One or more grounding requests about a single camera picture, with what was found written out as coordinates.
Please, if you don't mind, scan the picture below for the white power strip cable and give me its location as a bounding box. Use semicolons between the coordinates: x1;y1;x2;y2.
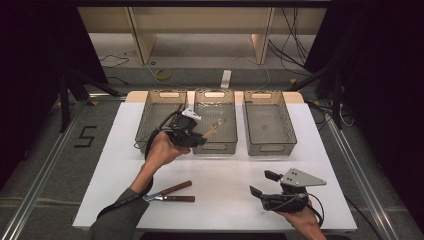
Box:
229;54;272;91

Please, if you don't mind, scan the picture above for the bundle of black cables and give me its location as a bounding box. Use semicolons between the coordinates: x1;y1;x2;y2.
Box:
267;7;315;77

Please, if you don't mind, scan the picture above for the thin black floor cable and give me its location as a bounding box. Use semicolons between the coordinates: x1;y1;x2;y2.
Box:
99;54;130;70

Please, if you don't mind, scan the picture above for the yellow tape roll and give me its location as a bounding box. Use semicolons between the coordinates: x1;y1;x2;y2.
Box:
155;68;172;81

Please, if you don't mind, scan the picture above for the aluminium floor rail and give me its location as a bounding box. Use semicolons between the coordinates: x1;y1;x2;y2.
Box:
0;99;92;240
323;114;403;240

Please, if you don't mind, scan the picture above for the brown-handled table knife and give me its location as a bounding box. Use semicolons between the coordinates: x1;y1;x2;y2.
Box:
142;179;193;203

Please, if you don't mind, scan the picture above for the smoky clear plastic bin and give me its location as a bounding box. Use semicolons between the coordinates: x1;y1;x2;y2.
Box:
242;89;298;157
190;88;239;155
134;89;188;155

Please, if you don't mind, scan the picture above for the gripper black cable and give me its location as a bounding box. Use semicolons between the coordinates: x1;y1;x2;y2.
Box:
304;192;325;228
96;109;184;219

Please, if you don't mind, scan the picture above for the black metal stand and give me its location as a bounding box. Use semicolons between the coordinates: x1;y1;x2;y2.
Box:
58;69;122;133
285;62;345;131

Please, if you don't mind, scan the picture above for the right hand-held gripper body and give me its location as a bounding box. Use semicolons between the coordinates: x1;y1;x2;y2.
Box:
260;167;328;215

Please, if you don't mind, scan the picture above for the white table sheet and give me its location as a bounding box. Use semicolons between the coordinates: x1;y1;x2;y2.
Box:
72;101;358;232

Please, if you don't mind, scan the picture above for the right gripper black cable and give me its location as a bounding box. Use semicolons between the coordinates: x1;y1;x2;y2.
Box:
304;192;325;228

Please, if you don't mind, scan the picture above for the beige wooden shelf unit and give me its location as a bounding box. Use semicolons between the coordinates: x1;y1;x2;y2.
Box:
77;6;328;66

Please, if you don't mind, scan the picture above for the person's left hand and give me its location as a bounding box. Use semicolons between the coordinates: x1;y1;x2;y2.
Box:
143;130;192;173

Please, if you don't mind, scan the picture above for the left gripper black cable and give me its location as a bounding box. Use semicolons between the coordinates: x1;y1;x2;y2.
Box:
96;109;184;219

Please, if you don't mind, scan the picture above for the thin white floor cable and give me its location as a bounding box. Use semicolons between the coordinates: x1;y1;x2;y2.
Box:
145;63;189;90

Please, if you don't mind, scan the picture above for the person's right hand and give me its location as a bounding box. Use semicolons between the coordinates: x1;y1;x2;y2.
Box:
275;200;322;231

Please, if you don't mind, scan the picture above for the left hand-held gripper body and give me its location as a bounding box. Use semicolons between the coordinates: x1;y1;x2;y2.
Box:
165;107;203;149

